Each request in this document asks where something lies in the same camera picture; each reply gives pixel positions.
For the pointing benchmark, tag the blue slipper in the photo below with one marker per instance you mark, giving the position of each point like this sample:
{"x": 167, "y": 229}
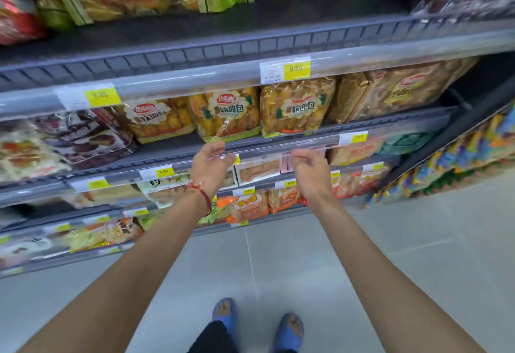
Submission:
{"x": 225, "y": 316}
{"x": 289, "y": 334}

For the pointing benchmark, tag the beige flat packet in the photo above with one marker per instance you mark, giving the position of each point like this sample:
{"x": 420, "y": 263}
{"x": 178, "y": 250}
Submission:
{"x": 108, "y": 197}

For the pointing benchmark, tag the person's right hand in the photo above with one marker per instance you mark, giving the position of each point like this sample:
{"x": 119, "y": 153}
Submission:
{"x": 314, "y": 179}

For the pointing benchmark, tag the person's left forearm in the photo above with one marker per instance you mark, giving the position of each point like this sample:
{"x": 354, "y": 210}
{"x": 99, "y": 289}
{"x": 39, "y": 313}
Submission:
{"x": 132, "y": 272}

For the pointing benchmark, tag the pink box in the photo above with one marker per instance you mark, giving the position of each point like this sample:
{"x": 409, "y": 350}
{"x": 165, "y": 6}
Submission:
{"x": 286, "y": 164}

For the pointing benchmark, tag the tan wafer packet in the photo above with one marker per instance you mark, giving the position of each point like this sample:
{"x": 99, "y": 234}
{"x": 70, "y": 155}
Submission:
{"x": 348, "y": 97}

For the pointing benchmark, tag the person's right forearm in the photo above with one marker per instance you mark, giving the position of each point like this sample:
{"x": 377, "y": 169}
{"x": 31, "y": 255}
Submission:
{"x": 374, "y": 276}

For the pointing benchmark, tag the light green packet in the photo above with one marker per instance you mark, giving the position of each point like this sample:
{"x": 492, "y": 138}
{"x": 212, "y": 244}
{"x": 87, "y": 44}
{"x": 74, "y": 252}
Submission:
{"x": 215, "y": 212}

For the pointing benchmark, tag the yellow and brown noodle packet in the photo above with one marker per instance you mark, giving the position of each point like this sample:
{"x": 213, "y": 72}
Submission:
{"x": 102, "y": 236}

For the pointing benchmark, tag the dark purple cake packet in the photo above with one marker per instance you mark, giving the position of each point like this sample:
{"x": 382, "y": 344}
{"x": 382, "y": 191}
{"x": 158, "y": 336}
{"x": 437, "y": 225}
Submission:
{"x": 86, "y": 139}

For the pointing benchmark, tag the person's right thumb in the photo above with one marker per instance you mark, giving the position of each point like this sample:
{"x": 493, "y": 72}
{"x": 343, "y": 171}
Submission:
{"x": 297, "y": 159}

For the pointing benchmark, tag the orange flat packet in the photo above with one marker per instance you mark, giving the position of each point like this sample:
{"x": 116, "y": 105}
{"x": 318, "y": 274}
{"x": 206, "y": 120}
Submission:
{"x": 354, "y": 153}

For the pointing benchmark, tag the teal green packet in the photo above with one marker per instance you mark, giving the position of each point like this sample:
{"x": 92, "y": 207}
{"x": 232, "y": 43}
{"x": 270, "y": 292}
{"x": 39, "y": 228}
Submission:
{"x": 404, "y": 142}

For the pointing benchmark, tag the white and black packet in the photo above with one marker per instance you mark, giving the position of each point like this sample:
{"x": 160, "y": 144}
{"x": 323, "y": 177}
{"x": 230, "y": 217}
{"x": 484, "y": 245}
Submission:
{"x": 28, "y": 250}

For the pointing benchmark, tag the person's black trousers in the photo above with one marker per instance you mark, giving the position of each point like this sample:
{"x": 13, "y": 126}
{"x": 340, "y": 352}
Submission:
{"x": 211, "y": 340}

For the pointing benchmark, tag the yellow bread bag green edge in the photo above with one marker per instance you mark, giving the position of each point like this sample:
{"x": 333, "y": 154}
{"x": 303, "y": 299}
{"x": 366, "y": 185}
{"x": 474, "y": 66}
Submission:
{"x": 225, "y": 115}
{"x": 295, "y": 107}

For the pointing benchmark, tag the red and white packet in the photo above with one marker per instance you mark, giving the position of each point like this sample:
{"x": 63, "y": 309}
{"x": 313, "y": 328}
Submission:
{"x": 360, "y": 183}

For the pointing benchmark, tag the orange bag with yellow label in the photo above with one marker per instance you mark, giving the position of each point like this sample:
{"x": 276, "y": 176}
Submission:
{"x": 248, "y": 207}

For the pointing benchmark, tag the small yellow bread bag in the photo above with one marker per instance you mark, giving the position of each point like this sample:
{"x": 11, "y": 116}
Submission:
{"x": 155, "y": 121}

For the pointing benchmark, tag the blue left slipper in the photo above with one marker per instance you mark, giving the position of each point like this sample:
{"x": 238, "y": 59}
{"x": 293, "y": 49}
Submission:
{"x": 225, "y": 316}

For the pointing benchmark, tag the red snack bag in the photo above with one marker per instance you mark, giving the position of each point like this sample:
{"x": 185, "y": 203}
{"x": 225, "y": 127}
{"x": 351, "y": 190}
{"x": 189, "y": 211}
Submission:
{"x": 16, "y": 14}

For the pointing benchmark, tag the white and yellow price tag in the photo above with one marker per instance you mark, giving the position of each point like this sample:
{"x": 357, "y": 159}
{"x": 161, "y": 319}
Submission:
{"x": 354, "y": 138}
{"x": 157, "y": 173}
{"x": 244, "y": 192}
{"x": 285, "y": 70}
{"x": 373, "y": 167}
{"x": 91, "y": 185}
{"x": 286, "y": 184}
{"x": 88, "y": 97}

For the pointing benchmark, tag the large tan snack bag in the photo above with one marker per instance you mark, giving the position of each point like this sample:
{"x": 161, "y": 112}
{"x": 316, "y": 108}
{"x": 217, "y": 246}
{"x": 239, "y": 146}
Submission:
{"x": 406, "y": 87}

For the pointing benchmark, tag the white and green packet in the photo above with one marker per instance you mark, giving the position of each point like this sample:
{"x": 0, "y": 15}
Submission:
{"x": 163, "y": 191}

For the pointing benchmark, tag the person's left thumb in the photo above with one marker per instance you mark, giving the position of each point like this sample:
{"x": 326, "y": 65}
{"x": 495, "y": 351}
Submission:
{"x": 227, "y": 161}

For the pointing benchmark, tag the small orange snack bag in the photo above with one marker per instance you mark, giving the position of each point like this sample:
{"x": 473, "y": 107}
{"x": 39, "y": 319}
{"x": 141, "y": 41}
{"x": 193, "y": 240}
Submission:
{"x": 283, "y": 199}

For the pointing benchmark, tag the white box with pastry picture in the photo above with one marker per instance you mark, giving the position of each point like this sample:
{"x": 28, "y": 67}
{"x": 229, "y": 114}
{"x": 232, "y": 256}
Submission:
{"x": 257, "y": 170}

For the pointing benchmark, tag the grey metal shelf rack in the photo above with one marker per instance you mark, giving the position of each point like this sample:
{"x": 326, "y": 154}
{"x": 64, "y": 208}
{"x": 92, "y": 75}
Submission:
{"x": 225, "y": 46}

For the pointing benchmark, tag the dark side shelf rack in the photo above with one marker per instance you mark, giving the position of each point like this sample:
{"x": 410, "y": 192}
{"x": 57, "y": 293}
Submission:
{"x": 474, "y": 95}

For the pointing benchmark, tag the person's left hand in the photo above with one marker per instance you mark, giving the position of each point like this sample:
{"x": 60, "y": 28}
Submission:
{"x": 207, "y": 173}

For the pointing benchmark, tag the white pastry packet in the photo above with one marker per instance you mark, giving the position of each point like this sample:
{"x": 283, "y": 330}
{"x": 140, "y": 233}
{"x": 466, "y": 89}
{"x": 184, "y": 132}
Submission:
{"x": 28, "y": 155}

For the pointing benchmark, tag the row of colourful snack packets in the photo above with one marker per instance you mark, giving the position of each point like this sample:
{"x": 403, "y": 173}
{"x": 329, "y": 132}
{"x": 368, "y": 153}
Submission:
{"x": 454, "y": 155}

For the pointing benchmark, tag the blue right slipper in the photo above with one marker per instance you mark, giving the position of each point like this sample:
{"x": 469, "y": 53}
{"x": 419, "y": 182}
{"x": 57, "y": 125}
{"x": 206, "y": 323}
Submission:
{"x": 289, "y": 334}

